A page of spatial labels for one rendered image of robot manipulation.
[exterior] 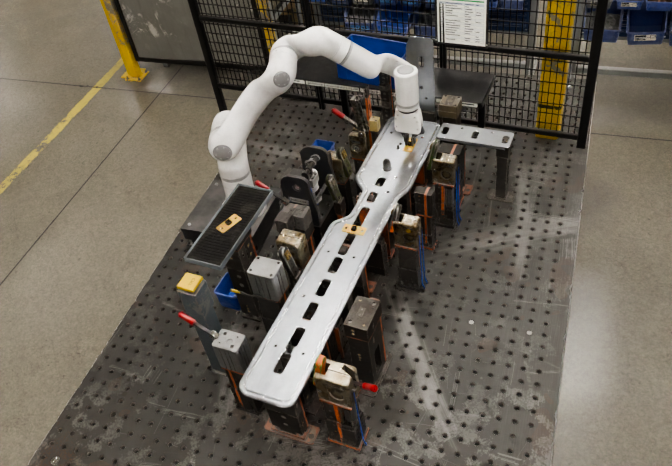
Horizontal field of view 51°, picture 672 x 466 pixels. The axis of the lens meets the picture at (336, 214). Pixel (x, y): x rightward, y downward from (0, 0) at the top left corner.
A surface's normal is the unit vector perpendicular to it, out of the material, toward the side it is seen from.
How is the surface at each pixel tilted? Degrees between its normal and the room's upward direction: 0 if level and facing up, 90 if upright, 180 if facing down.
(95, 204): 0
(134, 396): 0
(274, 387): 0
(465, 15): 90
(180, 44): 94
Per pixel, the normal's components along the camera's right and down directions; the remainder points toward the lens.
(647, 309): -0.12, -0.72
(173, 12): -0.32, 0.69
